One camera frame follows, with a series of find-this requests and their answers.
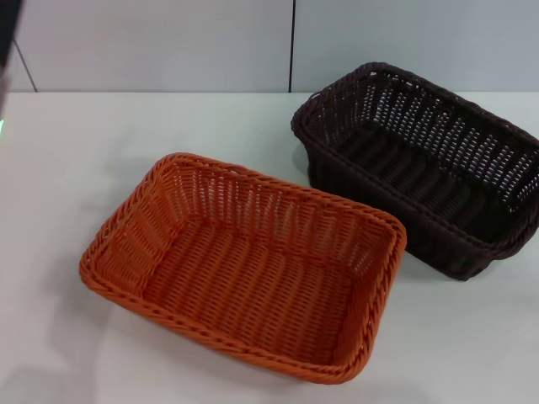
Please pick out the orange woven plastic basket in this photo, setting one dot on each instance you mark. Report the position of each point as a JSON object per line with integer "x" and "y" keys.
{"x": 252, "y": 278}

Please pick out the dark brown woven plastic basket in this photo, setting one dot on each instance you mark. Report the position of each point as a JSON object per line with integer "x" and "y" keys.
{"x": 421, "y": 168}

